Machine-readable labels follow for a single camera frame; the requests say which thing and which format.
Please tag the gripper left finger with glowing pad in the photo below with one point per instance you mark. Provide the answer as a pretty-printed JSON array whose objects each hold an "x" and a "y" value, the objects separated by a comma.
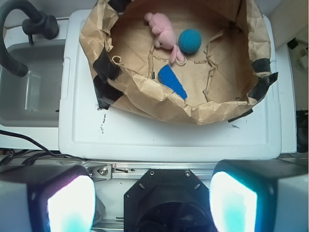
[{"x": 46, "y": 198}]

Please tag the crumpled brown paper bag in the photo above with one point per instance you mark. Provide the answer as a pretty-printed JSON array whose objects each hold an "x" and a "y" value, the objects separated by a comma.
[{"x": 224, "y": 79}]

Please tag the white plastic cooler lid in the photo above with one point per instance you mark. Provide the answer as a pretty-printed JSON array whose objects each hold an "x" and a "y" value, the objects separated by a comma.
[{"x": 87, "y": 131}]

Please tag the pink plush toy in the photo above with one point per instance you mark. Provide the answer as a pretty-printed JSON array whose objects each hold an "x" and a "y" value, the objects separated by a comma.
[{"x": 165, "y": 37}]

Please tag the black faucet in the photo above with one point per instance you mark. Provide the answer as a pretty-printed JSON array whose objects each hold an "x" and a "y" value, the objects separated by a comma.
[{"x": 37, "y": 23}]

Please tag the blue crocheted ball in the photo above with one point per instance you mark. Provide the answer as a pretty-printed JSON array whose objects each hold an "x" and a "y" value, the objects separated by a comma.
[{"x": 189, "y": 41}]

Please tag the blue wedge block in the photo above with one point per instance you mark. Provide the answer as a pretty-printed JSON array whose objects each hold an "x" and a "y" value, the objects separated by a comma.
[{"x": 168, "y": 78}]

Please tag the black octagonal mount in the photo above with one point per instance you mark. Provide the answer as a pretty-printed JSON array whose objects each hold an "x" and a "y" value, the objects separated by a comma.
[{"x": 167, "y": 200}]

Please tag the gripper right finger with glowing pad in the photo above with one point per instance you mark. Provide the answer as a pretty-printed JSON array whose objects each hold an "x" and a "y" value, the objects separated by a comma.
[{"x": 260, "y": 195}]

